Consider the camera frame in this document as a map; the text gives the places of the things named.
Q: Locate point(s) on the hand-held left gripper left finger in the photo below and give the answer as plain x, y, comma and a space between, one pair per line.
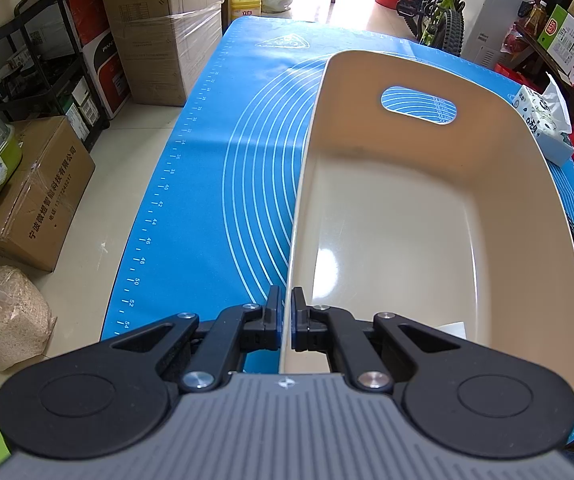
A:
275, 321

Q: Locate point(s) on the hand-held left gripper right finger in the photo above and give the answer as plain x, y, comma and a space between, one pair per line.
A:
297, 321

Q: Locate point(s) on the beige plastic storage bin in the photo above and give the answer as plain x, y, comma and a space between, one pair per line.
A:
417, 200

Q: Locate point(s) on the blue silicone baking mat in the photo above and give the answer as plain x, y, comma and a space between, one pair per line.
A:
247, 90

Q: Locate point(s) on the soft tissue pack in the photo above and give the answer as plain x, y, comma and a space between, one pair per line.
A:
542, 130

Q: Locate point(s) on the taped brown cardboard box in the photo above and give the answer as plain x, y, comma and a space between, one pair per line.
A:
37, 195

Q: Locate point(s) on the clear bag of grain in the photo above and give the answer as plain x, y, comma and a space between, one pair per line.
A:
2, 317

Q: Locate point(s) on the plastic-wrapped cardboard box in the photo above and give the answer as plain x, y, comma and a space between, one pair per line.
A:
167, 55

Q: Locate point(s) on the red and white appliance box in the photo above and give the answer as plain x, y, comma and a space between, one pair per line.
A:
102, 60

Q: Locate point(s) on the green and black bicycle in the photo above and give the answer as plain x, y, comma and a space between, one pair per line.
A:
449, 22

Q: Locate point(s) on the black shelf cart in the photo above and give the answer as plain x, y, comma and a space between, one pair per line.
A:
42, 80

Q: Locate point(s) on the green and white carton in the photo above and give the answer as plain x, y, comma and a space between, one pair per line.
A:
564, 37

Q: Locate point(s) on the white appliance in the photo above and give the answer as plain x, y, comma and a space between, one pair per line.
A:
502, 15

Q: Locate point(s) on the glass bottle with yellow cap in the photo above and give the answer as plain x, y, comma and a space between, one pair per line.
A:
536, 17

